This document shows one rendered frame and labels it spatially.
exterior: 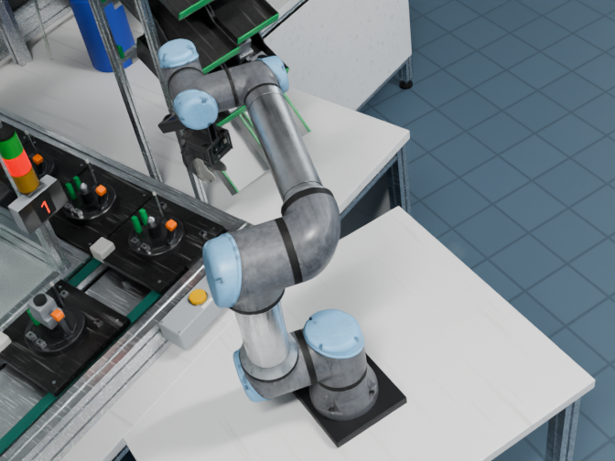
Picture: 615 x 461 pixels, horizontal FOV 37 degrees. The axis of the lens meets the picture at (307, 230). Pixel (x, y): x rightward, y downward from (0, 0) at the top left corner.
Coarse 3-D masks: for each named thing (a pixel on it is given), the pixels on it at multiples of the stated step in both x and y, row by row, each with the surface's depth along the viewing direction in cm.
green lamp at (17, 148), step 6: (12, 138) 195; (18, 138) 197; (0, 144) 194; (6, 144) 195; (12, 144) 195; (18, 144) 197; (0, 150) 196; (6, 150) 196; (12, 150) 196; (18, 150) 197; (6, 156) 197; (12, 156) 197
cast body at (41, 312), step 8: (40, 296) 205; (48, 296) 206; (32, 304) 205; (40, 304) 204; (48, 304) 205; (56, 304) 207; (32, 312) 207; (40, 312) 204; (48, 312) 206; (40, 320) 208; (48, 320) 205
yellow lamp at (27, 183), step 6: (30, 174) 202; (18, 180) 202; (24, 180) 202; (30, 180) 203; (36, 180) 205; (18, 186) 203; (24, 186) 203; (30, 186) 204; (36, 186) 205; (24, 192) 205
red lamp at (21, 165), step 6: (24, 150) 200; (18, 156) 198; (24, 156) 199; (6, 162) 198; (12, 162) 198; (18, 162) 199; (24, 162) 200; (12, 168) 199; (18, 168) 200; (24, 168) 200; (30, 168) 202; (12, 174) 201; (18, 174) 201; (24, 174) 201
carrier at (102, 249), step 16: (144, 208) 239; (160, 208) 231; (176, 208) 238; (128, 224) 236; (144, 224) 232; (160, 224) 231; (192, 224) 233; (208, 224) 232; (112, 240) 233; (128, 240) 229; (144, 240) 228; (160, 240) 227; (176, 240) 226; (192, 240) 229; (208, 240) 228; (96, 256) 230; (112, 256) 229; (128, 256) 228; (144, 256) 225; (160, 256) 225; (176, 256) 226; (192, 256) 225; (128, 272) 224; (144, 272) 223; (160, 272) 223; (176, 272) 222; (160, 288) 219
